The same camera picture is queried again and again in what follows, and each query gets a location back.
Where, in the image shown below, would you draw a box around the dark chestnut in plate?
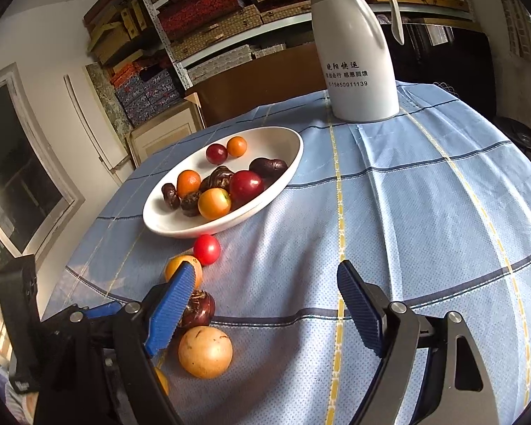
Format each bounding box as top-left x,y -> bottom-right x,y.
180,191 -> 201,217

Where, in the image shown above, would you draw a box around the dark chestnut left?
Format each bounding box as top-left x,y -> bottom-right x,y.
162,183 -> 181,210

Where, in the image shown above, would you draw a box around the window frame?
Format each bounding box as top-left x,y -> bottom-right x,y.
0,63 -> 84,268

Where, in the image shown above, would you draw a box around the framed picture leaning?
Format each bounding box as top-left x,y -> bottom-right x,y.
125,93 -> 205,168

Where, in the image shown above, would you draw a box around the brown wooden board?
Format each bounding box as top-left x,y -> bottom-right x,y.
186,42 -> 326,127

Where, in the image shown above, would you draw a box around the small orange kumquat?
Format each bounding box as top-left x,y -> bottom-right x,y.
226,136 -> 248,158

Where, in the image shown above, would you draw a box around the dark purple passion fruit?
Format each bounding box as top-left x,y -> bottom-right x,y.
178,290 -> 216,330

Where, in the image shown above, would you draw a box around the metal storage shelf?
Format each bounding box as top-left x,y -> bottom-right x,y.
83,0 -> 475,94

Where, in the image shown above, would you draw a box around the large orange fruit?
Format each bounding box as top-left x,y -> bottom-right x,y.
197,188 -> 232,221

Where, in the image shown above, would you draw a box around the yellow orange tomato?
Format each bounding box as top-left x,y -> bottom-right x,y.
164,253 -> 204,291

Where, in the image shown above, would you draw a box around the white ceramic plate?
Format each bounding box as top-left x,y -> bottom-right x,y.
143,127 -> 304,239

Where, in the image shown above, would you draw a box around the pale yellow round fruit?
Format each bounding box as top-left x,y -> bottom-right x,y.
178,326 -> 233,379

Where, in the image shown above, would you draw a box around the blue checked tablecloth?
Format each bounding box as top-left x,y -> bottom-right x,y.
46,84 -> 531,424

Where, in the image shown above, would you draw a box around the red plum in plate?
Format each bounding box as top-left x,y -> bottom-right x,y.
229,170 -> 264,204

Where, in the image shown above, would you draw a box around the red cherry tomato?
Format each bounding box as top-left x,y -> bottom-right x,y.
193,234 -> 221,266

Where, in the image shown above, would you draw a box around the white thermos jug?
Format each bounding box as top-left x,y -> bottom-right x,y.
310,0 -> 404,123

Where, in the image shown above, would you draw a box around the orange fruit left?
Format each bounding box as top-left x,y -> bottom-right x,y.
176,170 -> 201,199

